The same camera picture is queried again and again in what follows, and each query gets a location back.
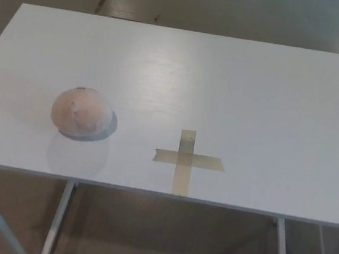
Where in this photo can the pink dumpling plush toy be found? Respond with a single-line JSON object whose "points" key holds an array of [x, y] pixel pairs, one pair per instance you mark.
{"points": [[79, 113]]}

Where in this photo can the long beige tape strip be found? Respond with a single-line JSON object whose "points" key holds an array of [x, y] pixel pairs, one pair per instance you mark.
{"points": [[181, 180]]}

